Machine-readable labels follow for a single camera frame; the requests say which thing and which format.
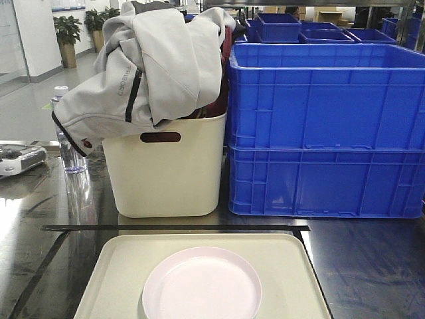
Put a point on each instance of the pink plate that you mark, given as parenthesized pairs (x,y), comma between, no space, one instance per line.
(202,282)

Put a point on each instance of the cream serving tray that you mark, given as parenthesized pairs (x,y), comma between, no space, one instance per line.
(289,286)

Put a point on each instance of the cream plastic basket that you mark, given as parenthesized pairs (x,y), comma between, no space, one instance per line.
(173,173)

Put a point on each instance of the large blue crate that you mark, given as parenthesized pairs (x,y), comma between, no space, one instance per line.
(366,96)

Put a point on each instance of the grey jacket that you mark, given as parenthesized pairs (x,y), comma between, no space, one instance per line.
(154,67)

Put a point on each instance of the lower blue crate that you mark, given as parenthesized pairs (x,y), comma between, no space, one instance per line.
(326,183)

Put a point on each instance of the clear water bottle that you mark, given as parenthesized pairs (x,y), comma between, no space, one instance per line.
(72,161)

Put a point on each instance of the blue plastic bin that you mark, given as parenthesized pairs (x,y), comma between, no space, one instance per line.
(278,28)
(324,37)

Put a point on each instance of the potted plant in vase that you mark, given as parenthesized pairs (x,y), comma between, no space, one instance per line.
(67,29)

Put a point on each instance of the white remote controller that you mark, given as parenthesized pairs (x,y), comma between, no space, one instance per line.
(19,158)

